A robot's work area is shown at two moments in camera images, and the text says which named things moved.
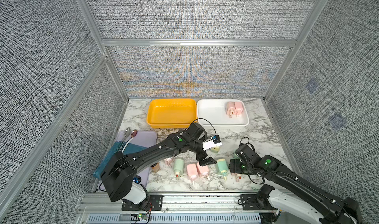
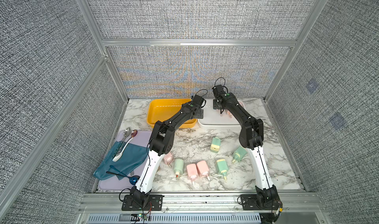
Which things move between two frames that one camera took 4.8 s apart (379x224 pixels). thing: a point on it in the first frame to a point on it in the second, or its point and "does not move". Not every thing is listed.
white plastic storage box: x=212 y=113 does not move
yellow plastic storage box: x=171 y=113 does not move
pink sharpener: x=203 y=170 does not move
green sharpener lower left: x=178 y=167 does not move
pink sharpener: x=192 y=172 does not move
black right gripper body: x=238 y=167 to x=215 y=104
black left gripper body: x=200 y=154 to x=200 y=114
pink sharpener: x=237 y=177 to x=227 y=112
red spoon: x=133 y=133 does not move
